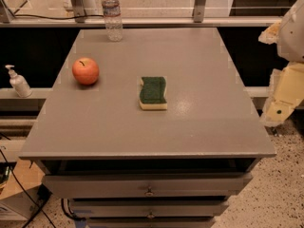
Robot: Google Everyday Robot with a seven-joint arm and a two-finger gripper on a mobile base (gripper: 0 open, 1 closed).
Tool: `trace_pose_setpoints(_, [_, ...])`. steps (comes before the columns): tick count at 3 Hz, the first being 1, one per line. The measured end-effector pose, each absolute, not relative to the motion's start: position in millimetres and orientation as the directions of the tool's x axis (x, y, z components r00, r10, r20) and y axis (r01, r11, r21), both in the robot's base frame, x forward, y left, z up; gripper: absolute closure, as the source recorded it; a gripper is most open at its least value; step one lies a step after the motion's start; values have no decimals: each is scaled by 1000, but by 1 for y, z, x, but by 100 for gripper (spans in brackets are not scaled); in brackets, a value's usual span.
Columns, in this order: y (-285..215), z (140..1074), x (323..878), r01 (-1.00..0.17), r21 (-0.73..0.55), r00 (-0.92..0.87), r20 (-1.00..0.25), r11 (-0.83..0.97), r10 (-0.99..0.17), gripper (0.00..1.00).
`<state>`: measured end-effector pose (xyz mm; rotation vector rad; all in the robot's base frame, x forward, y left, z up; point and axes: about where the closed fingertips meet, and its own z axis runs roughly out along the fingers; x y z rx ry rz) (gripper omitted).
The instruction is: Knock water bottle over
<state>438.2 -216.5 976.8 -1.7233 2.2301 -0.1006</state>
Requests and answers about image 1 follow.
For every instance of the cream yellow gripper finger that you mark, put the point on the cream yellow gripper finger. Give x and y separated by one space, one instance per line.
286 93

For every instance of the red apple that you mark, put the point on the red apple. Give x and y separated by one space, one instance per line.
85 71

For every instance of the green and yellow sponge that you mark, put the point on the green and yellow sponge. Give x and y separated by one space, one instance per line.
152 94

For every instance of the grey drawer cabinet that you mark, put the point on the grey drawer cabinet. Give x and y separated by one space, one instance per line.
210 125

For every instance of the cardboard box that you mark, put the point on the cardboard box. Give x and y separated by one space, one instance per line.
20 192

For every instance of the white pump dispenser bottle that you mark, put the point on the white pump dispenser bottle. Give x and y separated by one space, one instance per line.
18 82

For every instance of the clear plastic water bottle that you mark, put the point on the clear plastic water bottle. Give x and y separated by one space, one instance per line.
112 19

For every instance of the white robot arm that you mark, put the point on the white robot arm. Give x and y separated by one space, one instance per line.
288 34

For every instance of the metal bracket post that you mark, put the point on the metal bracket post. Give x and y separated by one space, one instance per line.
78 10
198 11

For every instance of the middle grey drawer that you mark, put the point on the middle grey drawer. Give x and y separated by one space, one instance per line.
148 208

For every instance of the grey drawer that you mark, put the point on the grey drawer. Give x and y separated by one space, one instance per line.
148 208
146 186
150 222

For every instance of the top grey drawer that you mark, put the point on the top grey drawer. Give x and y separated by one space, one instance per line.
146 186

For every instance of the left metal bracket post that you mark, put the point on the left metal bracket post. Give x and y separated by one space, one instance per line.
78 10

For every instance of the bottom grey drawer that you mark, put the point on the bottom grey drawer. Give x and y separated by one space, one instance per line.
150 222

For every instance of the right metal bracket post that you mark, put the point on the right metal bracket post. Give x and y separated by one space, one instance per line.
198 11

